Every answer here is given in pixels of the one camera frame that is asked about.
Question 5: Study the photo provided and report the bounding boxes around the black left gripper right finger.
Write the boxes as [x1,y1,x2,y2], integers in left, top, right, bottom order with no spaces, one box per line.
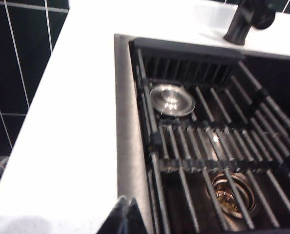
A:
[125,196,148,234]

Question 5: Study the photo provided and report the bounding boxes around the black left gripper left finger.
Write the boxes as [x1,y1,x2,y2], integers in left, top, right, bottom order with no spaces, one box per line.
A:
[100,195,129,234]

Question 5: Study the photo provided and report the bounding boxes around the metal faucet lever handle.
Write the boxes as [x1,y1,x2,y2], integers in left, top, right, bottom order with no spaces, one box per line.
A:
[252,0,276,30]

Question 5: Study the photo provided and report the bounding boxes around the steel sink drain strainer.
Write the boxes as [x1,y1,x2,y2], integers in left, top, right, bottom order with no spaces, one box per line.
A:
[209,172,264,219]

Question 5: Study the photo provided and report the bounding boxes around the black undermount kitchen sink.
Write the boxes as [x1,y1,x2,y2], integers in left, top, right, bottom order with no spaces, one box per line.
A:
[113,33,290,234]

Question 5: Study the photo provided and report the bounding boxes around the round steel sink stopper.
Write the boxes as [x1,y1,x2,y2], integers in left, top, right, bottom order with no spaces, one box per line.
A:
[149,83,196,117]

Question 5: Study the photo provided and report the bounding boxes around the dark metal kitchen faucet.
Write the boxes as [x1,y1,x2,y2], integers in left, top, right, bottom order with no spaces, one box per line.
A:
[223,0,276,46]

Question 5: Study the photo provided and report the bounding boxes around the black roll-up drying rack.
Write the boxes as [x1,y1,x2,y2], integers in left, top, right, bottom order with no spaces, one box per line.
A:
[135,48,290,234]

